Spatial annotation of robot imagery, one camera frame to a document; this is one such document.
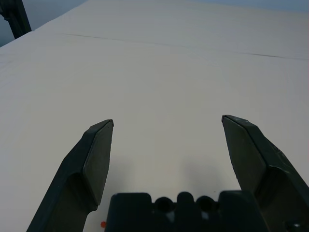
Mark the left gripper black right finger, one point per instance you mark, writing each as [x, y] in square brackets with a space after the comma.
[265, 169]

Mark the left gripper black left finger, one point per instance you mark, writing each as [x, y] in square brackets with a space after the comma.
[72, 181]

